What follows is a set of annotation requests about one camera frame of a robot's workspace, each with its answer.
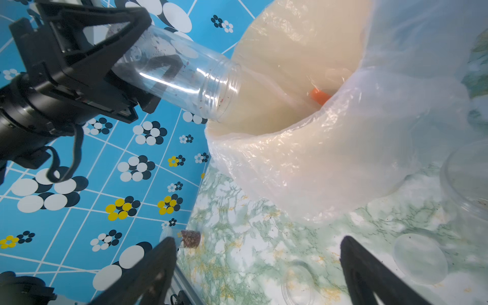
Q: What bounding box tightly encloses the clear jar with rose tea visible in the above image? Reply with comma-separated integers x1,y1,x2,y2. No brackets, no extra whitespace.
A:
440,139,487,218

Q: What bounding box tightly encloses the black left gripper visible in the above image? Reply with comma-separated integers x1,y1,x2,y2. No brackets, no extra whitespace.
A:
10,1,183,123

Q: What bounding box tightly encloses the orange scrap inside bin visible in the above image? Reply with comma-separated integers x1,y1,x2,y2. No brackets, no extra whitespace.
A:
310,88,332,106

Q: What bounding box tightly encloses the clear plastic bin liner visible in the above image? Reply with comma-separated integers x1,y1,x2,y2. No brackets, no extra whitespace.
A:
207,1,487,223

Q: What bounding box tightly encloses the clear jar with dried flowers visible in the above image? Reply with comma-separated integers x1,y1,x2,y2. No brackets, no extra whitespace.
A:
118,26,241,120

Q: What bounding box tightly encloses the clear plastic jar lid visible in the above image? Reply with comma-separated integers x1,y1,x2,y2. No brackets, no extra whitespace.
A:
393,233,448,285
282,261,315,305

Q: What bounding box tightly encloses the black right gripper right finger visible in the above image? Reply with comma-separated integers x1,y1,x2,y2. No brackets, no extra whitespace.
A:
340,236,429,305

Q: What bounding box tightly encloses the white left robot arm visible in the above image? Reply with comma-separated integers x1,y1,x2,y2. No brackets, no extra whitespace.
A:
1,1,160,183

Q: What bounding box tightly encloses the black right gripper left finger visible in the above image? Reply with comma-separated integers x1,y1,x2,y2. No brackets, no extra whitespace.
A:
90,237,177,305

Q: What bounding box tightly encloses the cream plastic trash bin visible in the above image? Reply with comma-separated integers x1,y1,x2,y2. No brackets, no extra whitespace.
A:
205,1,372,141

